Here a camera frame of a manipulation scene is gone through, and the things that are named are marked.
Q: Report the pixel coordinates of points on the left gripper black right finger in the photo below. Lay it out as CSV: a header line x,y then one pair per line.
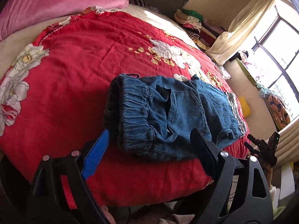
x,y
206,151

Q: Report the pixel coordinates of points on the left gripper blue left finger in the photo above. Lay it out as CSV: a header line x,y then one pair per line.
x,y
95,154

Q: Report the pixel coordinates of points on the blue denim pants with lace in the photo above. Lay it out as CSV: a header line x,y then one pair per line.
x,y
153,117

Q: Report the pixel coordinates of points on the colourful patterned cushion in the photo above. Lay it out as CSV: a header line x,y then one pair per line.
x,y
278,111

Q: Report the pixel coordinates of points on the yellow box on floor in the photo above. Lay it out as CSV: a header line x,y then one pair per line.
x,y
245,107

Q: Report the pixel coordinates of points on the red floral quilt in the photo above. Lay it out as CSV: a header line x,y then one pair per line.
x,y
53,101

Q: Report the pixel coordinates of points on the cream window curtain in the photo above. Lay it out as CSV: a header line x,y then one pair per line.
x,y
228,43

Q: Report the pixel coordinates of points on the stack of folded clothes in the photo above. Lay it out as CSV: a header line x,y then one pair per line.
x,y
198,28

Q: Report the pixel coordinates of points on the striped dark pillow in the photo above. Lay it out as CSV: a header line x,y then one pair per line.
x,y
140,3

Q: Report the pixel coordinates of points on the pink folded blanket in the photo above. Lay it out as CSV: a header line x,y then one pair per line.
x,y
19,14

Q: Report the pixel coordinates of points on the dark metal window frame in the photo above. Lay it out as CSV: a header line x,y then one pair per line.
x,y
274,43

